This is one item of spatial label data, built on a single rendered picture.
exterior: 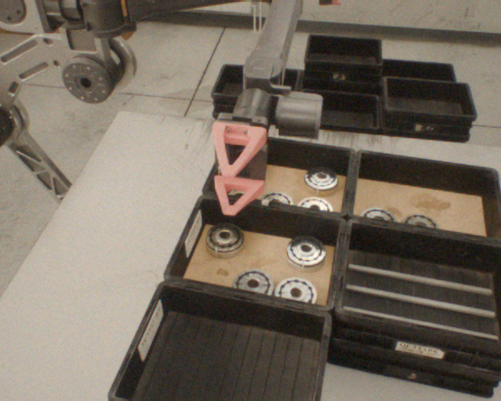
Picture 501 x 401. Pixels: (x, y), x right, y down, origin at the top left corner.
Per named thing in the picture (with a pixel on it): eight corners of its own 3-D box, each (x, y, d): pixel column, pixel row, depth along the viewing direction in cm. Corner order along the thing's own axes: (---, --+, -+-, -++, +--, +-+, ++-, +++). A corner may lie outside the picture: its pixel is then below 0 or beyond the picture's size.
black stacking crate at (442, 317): (328, 342, 120) (333, 313, 112) (341, 248, 141) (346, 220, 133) (508, 379, 113) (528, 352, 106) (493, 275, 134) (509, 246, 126)
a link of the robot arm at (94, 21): (84, 11, 109) (78, -15, 106) (131, 14, 108) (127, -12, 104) (67, 29, 103) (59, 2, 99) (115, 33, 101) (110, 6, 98)
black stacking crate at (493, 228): (341, 247, 141) (346, 218, 133) (351, 179, 162) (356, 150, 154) (493, 274, 135) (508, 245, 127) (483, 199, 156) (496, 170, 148)
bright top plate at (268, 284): (226, 296, 124) (226, 295, 123) (240, 266, 131) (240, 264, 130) (265, 307, 121) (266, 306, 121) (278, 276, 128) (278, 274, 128)
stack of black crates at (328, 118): (290, 175, 266) (294, 121, 242) (296, 141, 287) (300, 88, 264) (368, 184, 261) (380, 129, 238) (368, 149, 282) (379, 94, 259)
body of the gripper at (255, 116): (264, 186, 71) (271, 154, 76) (266, 125, 64) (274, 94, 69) (218, 180, 72) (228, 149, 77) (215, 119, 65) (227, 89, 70)
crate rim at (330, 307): (161, 284, 120) (160, 278, 118) (199, 200, 141) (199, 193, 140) (331, 318, 113) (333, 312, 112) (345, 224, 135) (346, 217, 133)
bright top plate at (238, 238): (199, 245, 136) (199, 244, 135) (215, 220, 143) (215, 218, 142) (235, 256, 133) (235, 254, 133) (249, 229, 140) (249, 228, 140)
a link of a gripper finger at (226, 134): (255, 210, 63) (267, 162, 69) (256, 164, 58) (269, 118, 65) (201, 202, 64) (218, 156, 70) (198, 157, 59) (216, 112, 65)
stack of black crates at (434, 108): (369, 185, 261) (385, 109, 230) (368, 149, 282) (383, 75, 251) (450, 193, 256) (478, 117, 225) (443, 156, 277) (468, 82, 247)
